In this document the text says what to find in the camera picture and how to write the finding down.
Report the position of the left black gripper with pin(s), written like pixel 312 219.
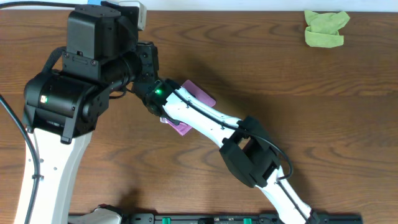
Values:
pixel 147 58

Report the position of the purple microfibre cloth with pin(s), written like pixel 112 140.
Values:
pixel 198 93

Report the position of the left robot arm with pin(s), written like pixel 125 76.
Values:
pixel 62 106

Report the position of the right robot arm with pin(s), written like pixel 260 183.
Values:
pixel 244 146

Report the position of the folded blue cloth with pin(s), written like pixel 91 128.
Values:
pixel 94 2

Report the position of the crumpled green cloth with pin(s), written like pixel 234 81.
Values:
pixel 323 28

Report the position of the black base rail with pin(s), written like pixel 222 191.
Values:
pixel 265 218

